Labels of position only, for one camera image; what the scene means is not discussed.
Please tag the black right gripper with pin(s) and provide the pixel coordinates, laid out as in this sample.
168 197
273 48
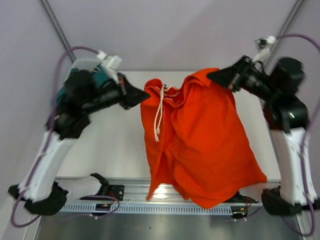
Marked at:
228 76

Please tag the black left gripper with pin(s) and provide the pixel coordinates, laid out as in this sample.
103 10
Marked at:
131 95

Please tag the orange shorts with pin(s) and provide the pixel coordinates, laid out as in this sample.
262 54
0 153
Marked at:
196 142

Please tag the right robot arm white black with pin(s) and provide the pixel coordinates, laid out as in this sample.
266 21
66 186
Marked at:
288 119

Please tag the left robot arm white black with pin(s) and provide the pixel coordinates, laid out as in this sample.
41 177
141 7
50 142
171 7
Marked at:
84 92

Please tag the teal green shorts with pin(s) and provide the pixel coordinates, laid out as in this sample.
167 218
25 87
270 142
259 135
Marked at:
97 74

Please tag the white plastic laundry basket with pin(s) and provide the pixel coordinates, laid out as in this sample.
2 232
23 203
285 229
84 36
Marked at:
88 64

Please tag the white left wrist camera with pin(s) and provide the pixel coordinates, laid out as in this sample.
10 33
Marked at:
109 62

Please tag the right corner aluminium post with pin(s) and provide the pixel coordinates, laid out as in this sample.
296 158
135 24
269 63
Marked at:
285 29

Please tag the corner aluminium post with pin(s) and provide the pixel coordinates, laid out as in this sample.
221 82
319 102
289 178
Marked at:
53 20
285 29

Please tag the left corner aluminium post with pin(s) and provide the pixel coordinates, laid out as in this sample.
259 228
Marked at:
53 20

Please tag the aluminium mounting rail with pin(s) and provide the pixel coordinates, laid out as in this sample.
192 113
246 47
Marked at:
137 189

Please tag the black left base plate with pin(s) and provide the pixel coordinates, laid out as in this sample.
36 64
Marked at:
112 191

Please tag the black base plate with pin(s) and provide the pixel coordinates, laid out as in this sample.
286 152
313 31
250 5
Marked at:
238 198
112 191

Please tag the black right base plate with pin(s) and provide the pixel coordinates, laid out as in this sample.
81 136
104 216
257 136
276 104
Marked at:
238 198

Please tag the slotted grey cable duct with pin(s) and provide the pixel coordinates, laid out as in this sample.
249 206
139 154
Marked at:
134 208

